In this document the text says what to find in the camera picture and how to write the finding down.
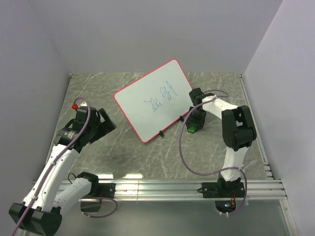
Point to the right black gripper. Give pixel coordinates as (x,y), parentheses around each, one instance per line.
(190,119)

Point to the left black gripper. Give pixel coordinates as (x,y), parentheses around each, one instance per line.
(106,126)

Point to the green whiteboard eraser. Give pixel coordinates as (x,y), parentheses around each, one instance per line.
(191,128)

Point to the pink framed whiteboard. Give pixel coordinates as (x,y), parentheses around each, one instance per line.
(155,101)

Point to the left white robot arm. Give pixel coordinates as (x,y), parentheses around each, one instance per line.
(42,210)

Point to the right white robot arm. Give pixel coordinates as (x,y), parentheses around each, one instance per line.
(238,133)

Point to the black whiteboard stand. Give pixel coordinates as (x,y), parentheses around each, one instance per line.
(161,133)

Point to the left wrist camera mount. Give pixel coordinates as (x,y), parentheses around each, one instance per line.
(81,106)

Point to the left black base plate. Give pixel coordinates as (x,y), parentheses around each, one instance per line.
(106,190)

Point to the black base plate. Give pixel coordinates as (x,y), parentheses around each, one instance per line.
(106,190)
(222,189)

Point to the aluminium mounting rail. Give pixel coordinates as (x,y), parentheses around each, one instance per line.
(186,189)

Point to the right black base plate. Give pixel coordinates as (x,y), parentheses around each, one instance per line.
(222,189)

